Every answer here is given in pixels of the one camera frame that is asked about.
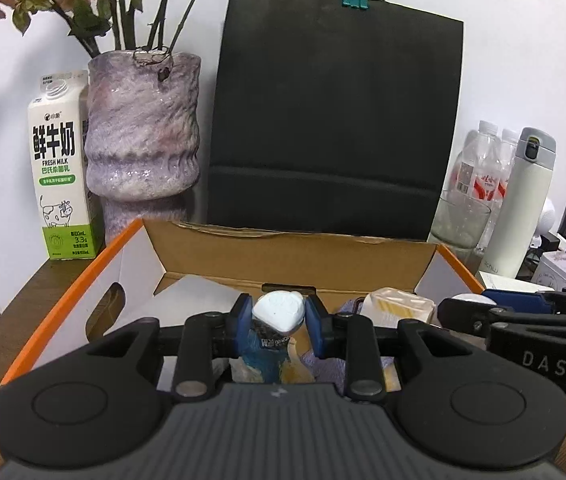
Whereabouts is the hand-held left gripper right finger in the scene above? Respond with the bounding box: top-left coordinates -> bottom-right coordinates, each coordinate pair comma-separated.
304,293 -> 468,400

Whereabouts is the white thermos flask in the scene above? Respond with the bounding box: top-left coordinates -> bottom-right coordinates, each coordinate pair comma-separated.
485,127 -> 558,280

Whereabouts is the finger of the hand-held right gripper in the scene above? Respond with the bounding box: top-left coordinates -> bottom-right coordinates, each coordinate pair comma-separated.
437,299 -> 566,336
480,287 -> 566,313

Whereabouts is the white-capped blue pouch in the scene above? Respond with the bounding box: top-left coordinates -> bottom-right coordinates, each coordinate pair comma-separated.
233,290 -> 308,385

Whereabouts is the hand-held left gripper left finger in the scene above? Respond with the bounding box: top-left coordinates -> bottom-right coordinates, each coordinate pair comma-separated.
83,292 -> 254,398

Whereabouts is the white green milk carton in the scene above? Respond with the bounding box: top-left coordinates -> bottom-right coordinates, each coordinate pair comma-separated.
28,71 -> 106,261

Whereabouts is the black paper bag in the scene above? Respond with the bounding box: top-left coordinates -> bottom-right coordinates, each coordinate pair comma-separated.
206,0 -> 464,241

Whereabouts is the purple cloth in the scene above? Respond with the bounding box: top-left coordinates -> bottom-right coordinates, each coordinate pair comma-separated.
303,350 -> 348,381

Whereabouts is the clear glass cup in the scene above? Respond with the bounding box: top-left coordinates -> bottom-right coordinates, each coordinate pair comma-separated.
428,190 -> 494,263

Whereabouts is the white rectangular box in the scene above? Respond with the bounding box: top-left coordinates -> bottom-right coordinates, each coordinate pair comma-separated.
478,270 -> 528,293

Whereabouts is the clear red-label water bottle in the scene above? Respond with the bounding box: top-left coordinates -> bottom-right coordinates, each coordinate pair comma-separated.
495,129 -> 520,201
450,120 -> 501,206

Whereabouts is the purple glazed vase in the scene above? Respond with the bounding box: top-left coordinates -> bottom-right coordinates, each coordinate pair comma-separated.
85,49 -> 202,246

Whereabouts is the pale yellow small box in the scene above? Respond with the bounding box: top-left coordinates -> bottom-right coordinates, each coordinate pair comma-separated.
363,287 -> 438,328

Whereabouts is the orange-edged cardboard box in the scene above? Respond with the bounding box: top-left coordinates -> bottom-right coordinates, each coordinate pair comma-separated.
0,217 -> 486,391

